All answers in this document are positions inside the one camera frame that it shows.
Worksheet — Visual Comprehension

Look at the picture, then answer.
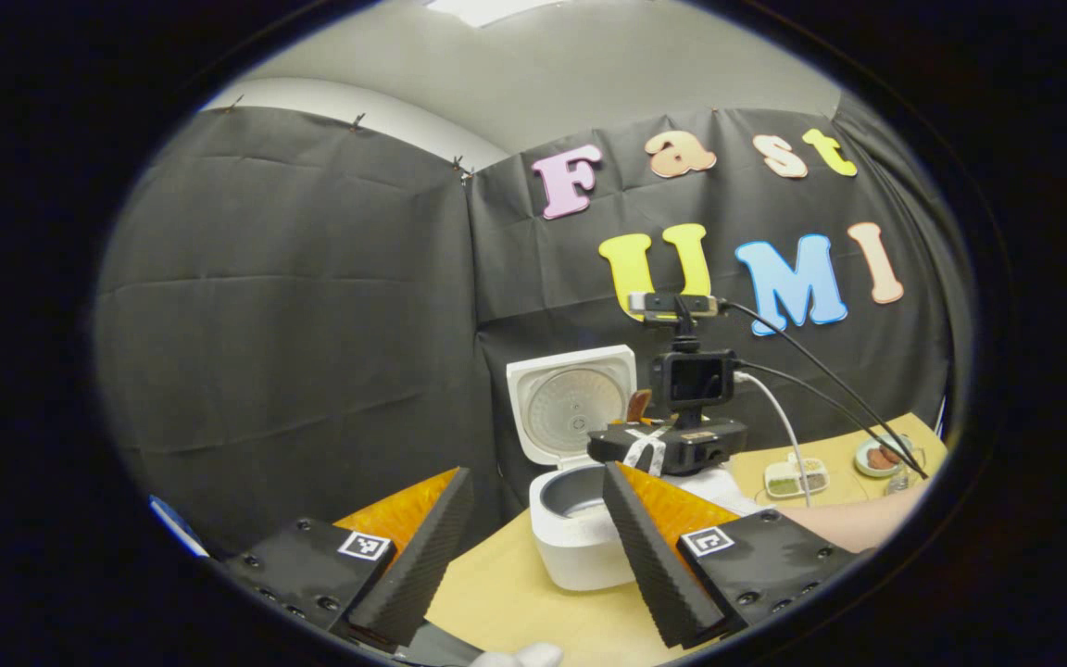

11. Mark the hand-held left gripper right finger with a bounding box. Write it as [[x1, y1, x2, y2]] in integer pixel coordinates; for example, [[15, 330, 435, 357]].
[[601, 461, 872, 649]]

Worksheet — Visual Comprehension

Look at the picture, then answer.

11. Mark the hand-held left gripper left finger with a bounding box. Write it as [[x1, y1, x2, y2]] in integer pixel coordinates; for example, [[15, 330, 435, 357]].
[[205, 468, 476, 654]]

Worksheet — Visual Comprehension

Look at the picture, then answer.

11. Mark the white rice cooker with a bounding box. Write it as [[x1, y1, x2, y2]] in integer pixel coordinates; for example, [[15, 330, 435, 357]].
[[506, 345, 650, 592]]

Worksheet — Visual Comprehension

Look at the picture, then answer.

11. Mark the white divided grain dish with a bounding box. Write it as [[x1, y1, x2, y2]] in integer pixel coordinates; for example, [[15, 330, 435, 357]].
[[762, 453, 832, 500]]

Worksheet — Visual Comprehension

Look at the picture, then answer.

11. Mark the pale green plate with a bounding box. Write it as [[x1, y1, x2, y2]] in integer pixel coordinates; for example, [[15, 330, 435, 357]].
[[852, 435, 917, 480]]

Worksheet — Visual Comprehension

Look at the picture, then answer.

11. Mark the black backdrop cloth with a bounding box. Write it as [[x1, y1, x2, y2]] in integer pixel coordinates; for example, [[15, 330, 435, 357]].
[[94, 93, 974, 557]]

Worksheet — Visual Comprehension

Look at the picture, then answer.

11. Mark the white cable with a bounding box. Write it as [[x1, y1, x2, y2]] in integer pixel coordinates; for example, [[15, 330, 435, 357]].
[[734, 371, 814, 508]]

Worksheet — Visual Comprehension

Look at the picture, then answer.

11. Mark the black cable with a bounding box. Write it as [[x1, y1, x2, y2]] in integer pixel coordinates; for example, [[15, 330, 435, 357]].
[[734, 359, 916, 467], [717, 298, 930, 480]]

